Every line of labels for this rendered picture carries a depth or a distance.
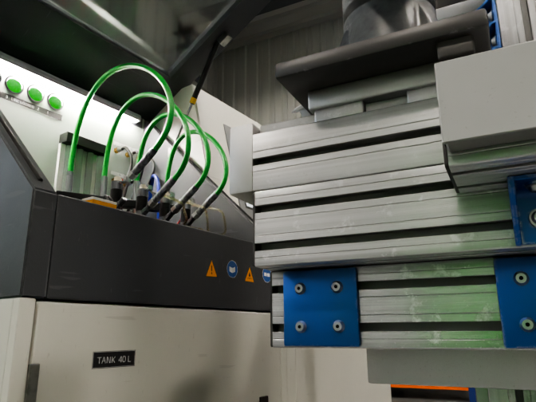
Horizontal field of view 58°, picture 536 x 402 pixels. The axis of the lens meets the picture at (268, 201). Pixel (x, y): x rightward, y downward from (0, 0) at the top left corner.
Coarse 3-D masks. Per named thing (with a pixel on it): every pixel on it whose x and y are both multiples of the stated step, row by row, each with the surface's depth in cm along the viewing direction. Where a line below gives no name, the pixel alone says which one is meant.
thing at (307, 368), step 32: (160, 128) 167; (192, 128) 158; (192, 160) 155; (288, 352) 122; (320, 352) 134; (352, 352) 151; (288, 384) 119; (320, 384) 132; (352, 384) 148; (384, 384) 168
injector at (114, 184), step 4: (112, 180) 117; (116, 180) 116; (112, 184) 116; (116, 184) 116; (120, 184) 117; (112, 188) 116; (116, 188) 116; (120, 188) 116; (112, 192) 116; (116, 192) 116; (120, 192) 116; (112, 196) 115; (116, 196) 115; (120, 196) 116; (116, 200) 115; (120, 200) 114; (124, 200) 114; (116, 204) 115; (120, 204) 114; (120, 208) 116
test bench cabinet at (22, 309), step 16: (0, 304) 70; (16, 304) 68; (32, 304) 69; (112, 304) 82; (128, 304) 86; (0, 320) 69; (16, 320) 67; (32, 320) 69; (0, 336) 68; (16, 336) 66; (0, 352) 67; (16, 352) 66; (0, 368) 67; (16, 368) 66; (0, 384) 66; (16, 384) 65; (0, 400) 65; (16, 400) 65
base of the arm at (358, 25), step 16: (368, 0) 58; (384, 0) 57; (400, 0) 57; (416, 0) 57; (432, 0) 59; (352, 16) 60; (368, 16) 57; (384, 16) 56; (400, 16) 55; (416, 16) 56; (432, 16) 57; (352, 32) 58; (368, 32) 55; (384, 32) 54
